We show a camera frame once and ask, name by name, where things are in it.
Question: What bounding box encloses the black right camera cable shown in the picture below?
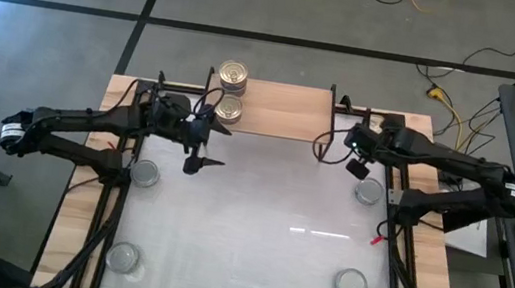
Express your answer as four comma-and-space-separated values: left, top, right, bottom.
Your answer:
308, 125, 359, 170

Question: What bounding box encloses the black metal table frame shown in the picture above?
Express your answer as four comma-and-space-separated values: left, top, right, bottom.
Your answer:
39, 56, 485, 288

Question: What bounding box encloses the white paper sheet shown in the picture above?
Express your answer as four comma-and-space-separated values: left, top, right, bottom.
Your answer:
441, 210, 495, 259

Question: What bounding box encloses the Wild Planet gold-lid can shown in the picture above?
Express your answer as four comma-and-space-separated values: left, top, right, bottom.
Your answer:
216, 80, 248, 99
367, 112, 388, 134
216, 57, 252, 92
212, 92, 247, 129

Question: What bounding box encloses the wooden shelf black metal frame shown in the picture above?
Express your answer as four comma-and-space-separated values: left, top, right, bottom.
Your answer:
196, 65, 341, 164

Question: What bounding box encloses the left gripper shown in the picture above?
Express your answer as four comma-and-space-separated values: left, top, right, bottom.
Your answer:
167, 111, 236, 180

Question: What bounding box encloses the Bumble Bee silver-lid can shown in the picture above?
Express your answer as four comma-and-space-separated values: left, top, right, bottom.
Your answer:
103, 238, 143, 278
127, 157, 163, 191
352, 175, 387, 208
333, 265, 371, 288

